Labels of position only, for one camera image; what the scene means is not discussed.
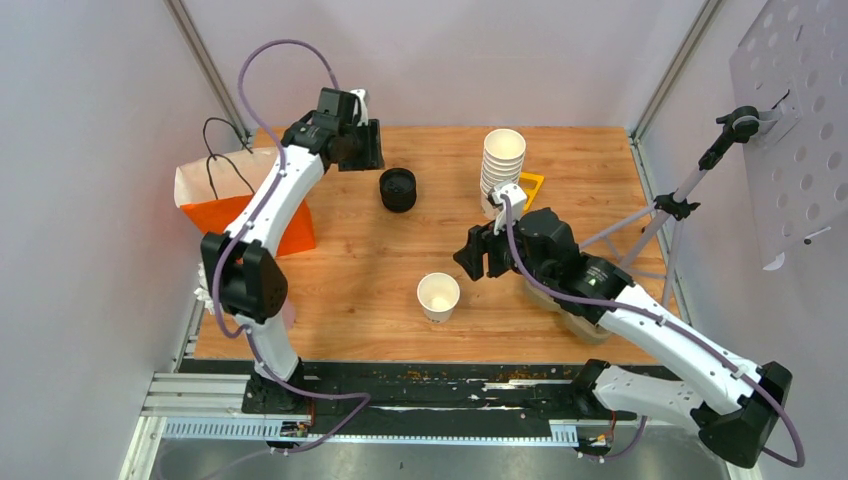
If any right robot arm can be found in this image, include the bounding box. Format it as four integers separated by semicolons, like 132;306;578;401
453;208;806;468

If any white perforated panel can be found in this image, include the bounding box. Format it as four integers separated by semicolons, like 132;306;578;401
729;0;847;270

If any white paper coffee cup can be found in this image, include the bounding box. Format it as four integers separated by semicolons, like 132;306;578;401
416;272;460;324

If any brown pulp cup carrier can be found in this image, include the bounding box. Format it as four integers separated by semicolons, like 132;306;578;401
524;281;612;345

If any stack of white paper cups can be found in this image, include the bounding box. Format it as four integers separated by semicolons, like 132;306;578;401
480;128;526;220

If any orange paper takeout bag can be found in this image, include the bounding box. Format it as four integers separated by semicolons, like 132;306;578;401
173;117;317;257

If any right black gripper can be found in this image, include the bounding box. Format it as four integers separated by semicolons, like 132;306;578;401
453;207;554;288

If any pink cup with packets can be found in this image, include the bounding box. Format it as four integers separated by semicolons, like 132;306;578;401
194;263;296;331

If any grey tripod stand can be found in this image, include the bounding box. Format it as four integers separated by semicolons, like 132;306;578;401
580;106;780;305

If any stack of black lids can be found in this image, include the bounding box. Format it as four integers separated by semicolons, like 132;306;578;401
379;168;417;213

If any yellow plastic holder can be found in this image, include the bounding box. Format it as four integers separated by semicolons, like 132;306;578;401
519;172;545;212

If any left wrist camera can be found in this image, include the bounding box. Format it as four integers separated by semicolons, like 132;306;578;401
316;87;369;127

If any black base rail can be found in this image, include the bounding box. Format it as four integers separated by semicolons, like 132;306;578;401
141;359;638;448

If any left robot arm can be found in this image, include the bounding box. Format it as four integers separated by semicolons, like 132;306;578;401
200;110;385;413

